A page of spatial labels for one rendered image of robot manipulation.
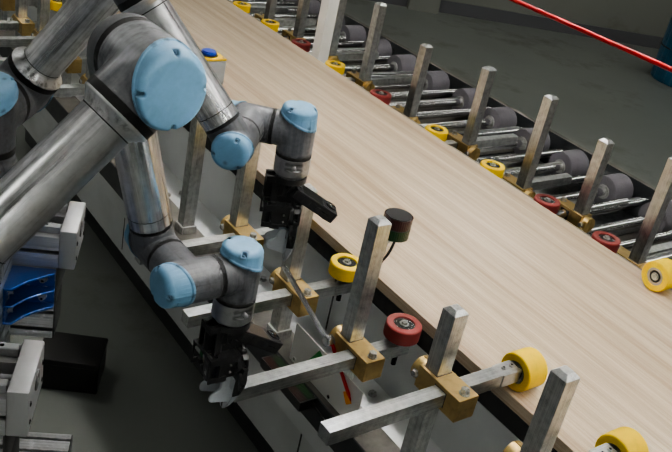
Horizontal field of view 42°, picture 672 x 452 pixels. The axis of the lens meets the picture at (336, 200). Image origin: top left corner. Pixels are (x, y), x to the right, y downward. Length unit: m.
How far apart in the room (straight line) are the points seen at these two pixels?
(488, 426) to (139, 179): 0.92
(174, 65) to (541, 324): 1.17
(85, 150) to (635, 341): 1.38
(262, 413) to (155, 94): 1.66
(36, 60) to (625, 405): 1.38
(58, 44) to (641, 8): 8.02
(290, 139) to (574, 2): 7.50
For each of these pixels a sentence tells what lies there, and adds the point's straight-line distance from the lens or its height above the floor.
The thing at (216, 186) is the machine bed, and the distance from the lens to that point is 2.72.
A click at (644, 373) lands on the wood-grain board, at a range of 2.04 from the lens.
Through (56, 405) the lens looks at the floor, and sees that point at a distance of 2.94.
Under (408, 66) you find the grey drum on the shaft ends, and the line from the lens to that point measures 3.90.
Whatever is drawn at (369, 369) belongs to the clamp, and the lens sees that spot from 1.83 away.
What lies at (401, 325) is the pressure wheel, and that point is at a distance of 1.89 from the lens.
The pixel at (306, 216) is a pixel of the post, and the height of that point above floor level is 1.03.
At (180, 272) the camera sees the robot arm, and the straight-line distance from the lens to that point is 1.45.
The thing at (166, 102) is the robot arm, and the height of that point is 1.49.
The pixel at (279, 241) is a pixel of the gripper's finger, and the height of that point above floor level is 1.01.
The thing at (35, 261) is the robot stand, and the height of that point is 0.92.
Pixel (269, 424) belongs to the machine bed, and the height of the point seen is 0.17.
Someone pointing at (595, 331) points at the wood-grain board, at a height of 0.90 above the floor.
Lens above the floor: 1.94
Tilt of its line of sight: 26 degrees down
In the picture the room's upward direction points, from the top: 12 degrees clockwise
